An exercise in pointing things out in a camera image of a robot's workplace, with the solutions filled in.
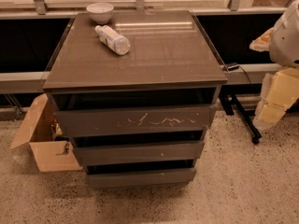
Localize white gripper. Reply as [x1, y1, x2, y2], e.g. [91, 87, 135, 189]
[249, 28, 299, 130]

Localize grey top drawer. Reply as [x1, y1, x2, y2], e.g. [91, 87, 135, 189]
[54, 105, 216, 137]

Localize grey drawer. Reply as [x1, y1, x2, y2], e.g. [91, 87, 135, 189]
[73, 141, 204, 166]
[86, 168, 196, 189]
[54, 105, 216, 137]

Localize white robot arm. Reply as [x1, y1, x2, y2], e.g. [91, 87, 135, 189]
[249, 0, 299, 130]

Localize dark grey drawer cabinet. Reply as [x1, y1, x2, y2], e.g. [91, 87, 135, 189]
[44, 10, 227, 176]

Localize grey middle drawer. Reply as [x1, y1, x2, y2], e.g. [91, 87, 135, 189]
[73, 141, 204, 166]

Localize grey bottom drawer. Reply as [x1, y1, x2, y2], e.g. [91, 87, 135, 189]
[86, 168, 196, 189]

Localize open cardboard box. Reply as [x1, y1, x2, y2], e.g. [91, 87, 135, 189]
[10, 94, 82, 172]

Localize black power adapter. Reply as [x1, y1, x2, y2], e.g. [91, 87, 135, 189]
[223, 63, 240, 72]

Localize black metal stand leg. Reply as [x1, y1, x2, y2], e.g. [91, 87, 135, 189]
[219, 92, 262, 145]

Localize clear plastic water bottle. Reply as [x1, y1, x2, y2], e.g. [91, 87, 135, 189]
[94, 25, 131, 55]

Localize white ceramic bowl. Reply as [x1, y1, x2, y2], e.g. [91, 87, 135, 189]
[86, 2, 114, 24]

